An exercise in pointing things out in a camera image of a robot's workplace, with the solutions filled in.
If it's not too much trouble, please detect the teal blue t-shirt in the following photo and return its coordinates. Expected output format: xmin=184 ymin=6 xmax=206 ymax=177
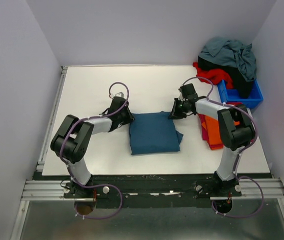
xmin=129 ymin=111 xmax=183 ymax=156

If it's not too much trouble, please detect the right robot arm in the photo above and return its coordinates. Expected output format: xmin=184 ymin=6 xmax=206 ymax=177
xmin=168 ymin=83 xmax=256 ymax=197

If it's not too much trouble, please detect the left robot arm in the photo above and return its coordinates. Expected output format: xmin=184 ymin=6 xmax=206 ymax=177
xmin=50 ymin=96 xmax=134 ymax=198

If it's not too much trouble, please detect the magenta folded t-shirt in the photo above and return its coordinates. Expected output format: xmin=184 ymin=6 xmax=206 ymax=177
xmin=198 ymin=101 xmax=244 ymax=150

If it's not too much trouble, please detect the orange folded t-shirt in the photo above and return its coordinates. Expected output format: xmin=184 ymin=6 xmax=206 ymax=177
xmin=198 ymin=114 xmax=224 ymax=150

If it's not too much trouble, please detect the red t-shirt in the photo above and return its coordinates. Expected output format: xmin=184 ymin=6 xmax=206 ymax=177
xmin=193 ymin=62 xmax=234 ymax=89

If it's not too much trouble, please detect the blue plastic bin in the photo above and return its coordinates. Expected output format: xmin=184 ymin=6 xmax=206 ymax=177
xmin=216 ymin=78 xmax=264 ymax=109

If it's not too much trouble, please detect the black t-shirt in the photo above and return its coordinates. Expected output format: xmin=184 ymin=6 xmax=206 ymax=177
xmin=197 ymin=57 xmax=253 ymax=99

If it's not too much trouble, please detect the grey-teal crumpled t-shirt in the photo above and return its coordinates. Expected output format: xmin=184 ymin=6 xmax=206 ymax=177
xmin=199 ymin=36 xmax=256 ymax=82

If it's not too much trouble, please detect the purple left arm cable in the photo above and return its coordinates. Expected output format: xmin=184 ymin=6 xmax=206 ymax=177
xmin=59 ymin=81 xmax=124 ymax=221

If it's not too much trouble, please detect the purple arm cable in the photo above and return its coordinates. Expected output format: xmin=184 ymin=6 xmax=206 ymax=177
xmin=180 ymin=76 xmax=265 ymax=219
xmin=59 ymin=81 xmax=124 ymax=221

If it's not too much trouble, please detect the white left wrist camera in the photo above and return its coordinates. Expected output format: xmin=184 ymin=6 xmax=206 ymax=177
xmin=109 ymin=91 xmax=125 ymax=99

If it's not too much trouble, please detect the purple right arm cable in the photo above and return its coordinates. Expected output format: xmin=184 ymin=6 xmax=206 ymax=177
xmin=180 ymin=76 xmax=265 ymax=219

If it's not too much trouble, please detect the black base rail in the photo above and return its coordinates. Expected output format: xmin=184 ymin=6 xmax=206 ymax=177
xmin=64 ymin=174 xmax=241 ymax=209

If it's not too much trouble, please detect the aluminium frame extrusion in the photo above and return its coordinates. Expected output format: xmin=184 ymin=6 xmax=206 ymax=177
xmin=21 ymin=178 xmax=284 ymax=202

